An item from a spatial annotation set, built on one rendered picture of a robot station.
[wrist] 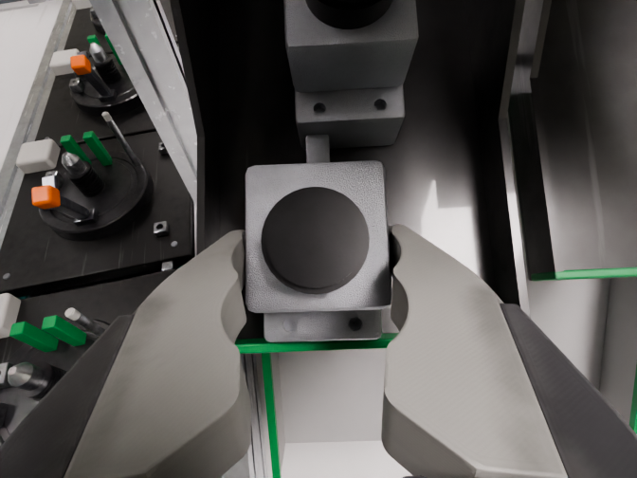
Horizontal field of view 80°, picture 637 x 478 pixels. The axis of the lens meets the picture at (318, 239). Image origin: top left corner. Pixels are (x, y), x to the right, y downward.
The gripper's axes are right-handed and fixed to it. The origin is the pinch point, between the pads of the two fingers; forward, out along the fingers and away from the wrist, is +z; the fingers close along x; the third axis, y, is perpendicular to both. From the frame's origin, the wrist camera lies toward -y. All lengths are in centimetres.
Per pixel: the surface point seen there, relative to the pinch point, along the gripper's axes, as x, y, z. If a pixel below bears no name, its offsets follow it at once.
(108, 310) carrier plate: -24.7, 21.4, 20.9
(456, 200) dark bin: 6.2, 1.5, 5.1
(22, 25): -80, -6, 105
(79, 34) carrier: -49, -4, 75
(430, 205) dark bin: 5.0, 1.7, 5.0
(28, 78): -68, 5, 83
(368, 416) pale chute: 2.9, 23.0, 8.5
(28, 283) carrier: -35.5, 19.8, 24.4
